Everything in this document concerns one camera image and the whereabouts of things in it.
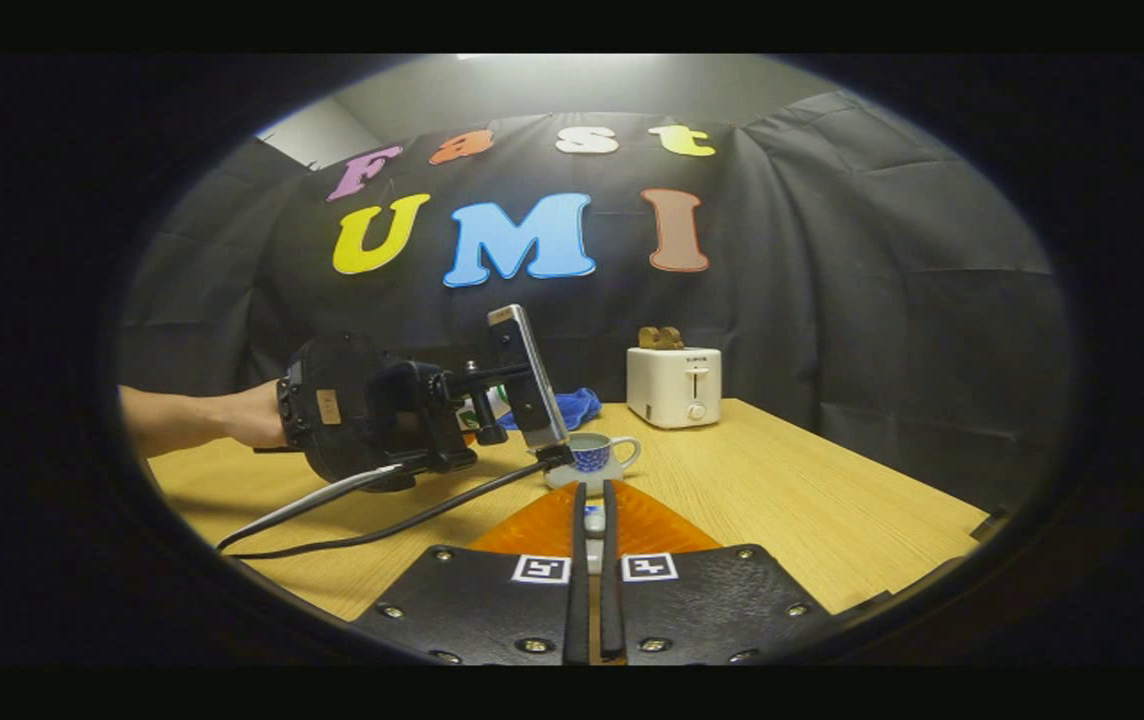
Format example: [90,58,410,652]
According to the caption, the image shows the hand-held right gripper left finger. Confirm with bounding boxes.
[352,482,591,666]

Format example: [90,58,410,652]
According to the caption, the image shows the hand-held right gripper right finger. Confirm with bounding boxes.
[600,480,833,666]

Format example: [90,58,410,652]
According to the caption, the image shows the white water bottle green label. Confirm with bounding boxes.
[455,388,511,433]

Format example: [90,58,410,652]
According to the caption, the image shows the white blue teacup lid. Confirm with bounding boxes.
[583,505,607,577]

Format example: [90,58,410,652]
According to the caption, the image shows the white blue-patterned teacup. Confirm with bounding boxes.
[544,432,643,493]

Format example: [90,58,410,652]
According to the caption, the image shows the blue towel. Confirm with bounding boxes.
[497,387,603,433]

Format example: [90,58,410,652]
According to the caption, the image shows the white toaster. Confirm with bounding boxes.
[626,346,723,430]

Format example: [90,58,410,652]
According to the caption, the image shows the black backdrop cloth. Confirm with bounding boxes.
[117,92,1073,511]

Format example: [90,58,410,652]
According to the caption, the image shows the grey cable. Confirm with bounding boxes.
[217,462,408,553]

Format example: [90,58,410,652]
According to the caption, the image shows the black cable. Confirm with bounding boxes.
[230,452,573,561]

